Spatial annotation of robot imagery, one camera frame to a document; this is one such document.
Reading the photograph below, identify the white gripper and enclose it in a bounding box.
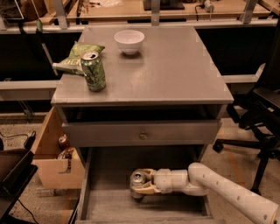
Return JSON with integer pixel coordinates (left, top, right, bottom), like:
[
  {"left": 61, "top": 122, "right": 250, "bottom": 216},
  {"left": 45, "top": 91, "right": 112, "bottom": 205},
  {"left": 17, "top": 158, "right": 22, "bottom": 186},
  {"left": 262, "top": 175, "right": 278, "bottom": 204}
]
[{"left": 131, "top": 169, "right": 173, "bottom": 195}]

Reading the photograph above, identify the white 7up can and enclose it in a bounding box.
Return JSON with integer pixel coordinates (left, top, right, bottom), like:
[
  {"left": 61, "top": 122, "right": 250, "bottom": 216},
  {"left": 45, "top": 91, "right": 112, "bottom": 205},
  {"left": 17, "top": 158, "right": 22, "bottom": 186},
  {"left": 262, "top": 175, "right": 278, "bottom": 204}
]
[{"left": 130, "top": 169, "right": 146, "bottom": 200}]

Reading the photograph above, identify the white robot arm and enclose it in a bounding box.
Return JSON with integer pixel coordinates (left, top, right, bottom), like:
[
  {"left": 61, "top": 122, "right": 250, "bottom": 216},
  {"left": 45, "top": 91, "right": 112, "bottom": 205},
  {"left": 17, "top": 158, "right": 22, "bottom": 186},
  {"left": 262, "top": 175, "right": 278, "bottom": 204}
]
[{"left": 130, "top": 163, "right": 279, "bottom": 224}]

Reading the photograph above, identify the open grey middle drawer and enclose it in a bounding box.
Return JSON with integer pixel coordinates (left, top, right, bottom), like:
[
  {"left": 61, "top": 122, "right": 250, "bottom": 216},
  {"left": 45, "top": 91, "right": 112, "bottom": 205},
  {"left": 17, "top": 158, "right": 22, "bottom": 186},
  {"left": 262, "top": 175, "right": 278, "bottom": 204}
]
[{"left": 76, "top": 146, "right": 226, "bottom": 224}]

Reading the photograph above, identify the grey top drawer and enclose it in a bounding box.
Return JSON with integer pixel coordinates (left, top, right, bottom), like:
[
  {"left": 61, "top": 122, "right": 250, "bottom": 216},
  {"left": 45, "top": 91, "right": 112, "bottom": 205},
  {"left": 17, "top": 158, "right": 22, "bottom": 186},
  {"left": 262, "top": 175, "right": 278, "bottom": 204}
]
[{"left": 62, "top": 120, "right": 221, "bottom": 148}]

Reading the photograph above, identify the grey drawer cabinet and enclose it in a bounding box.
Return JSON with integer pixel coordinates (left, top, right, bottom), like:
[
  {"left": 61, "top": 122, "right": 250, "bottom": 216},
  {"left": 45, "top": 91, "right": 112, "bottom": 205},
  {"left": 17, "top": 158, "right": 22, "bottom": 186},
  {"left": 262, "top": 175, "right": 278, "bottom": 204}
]
[{"left": 51, "top": 25, "right": 235, "bottom": 224}]

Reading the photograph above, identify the red can in box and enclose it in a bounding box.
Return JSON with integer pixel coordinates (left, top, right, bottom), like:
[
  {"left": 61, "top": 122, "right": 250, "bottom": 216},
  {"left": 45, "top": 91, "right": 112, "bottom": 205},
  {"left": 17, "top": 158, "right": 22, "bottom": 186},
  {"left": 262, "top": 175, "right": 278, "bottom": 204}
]
[{"left": 58, "top": 136, "right": 70, "bottom": 150}]

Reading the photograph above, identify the green soda can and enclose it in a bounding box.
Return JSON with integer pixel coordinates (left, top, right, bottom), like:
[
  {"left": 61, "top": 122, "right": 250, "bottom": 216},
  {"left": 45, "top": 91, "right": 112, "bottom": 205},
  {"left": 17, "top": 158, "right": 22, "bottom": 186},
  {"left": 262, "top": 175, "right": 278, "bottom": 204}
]
[{"left": 80, "top": 51, "right": 106, "bottom": 92}]

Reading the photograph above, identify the cardboard box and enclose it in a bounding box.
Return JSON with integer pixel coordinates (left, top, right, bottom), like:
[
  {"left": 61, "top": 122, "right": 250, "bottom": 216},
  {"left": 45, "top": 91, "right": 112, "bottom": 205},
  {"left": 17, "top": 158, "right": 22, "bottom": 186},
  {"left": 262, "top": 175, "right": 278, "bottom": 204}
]
[{"left": 31, "top": 108, "right": 85, "bottom": 189}]

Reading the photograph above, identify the black office chair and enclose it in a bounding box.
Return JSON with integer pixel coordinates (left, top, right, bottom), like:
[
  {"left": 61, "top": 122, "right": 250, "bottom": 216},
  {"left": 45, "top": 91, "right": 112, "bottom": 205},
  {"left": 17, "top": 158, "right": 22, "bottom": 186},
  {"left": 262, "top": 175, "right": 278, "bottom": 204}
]
[{"left": 213, "top": 18, "right": 280, "bottom": 194}]

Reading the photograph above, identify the green chip bag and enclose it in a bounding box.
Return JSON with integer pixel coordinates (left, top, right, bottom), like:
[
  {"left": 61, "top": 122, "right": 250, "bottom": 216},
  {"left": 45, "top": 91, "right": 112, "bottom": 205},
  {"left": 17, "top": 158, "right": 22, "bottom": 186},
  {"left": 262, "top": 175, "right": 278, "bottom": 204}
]
[{"left": 52, "top": 42, "right": 105, "bottom": 75}]

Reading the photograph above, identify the white bowl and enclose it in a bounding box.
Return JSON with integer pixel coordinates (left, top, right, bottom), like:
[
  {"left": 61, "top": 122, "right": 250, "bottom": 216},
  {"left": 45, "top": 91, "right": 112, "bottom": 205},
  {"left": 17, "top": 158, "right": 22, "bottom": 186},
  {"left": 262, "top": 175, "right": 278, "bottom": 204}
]
[{"left": 115, "top": 30, "right": 145, "bottom": 55}]

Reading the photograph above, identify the black power cable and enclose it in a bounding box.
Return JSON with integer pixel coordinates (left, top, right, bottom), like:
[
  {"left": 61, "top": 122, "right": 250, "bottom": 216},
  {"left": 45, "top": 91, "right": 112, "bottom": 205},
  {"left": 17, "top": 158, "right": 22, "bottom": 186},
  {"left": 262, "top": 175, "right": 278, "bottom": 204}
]
[{"left": 0, "top": 130, "right": 38, "bottom": 151}]

